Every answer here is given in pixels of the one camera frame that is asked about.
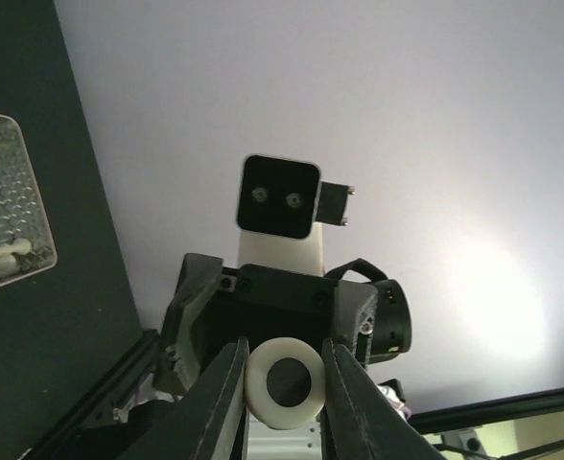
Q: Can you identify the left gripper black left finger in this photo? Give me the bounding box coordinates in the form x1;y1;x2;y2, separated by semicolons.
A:
132;337;249;459

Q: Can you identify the white chess piece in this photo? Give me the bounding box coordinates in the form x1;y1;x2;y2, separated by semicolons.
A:
245;337;325;430

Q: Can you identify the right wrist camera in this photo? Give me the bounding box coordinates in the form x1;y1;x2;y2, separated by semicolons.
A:
236;154;355;276

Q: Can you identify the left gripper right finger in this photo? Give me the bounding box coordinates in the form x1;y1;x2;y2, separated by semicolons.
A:
320;338;443;460

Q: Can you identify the pink tin with pieces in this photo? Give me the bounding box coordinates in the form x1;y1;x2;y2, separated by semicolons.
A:
0;114;58;287

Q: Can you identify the right black frame post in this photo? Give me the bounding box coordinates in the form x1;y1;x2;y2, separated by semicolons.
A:
410;388;564;434

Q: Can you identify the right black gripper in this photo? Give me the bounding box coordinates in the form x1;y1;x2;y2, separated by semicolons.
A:
153;253;412;396

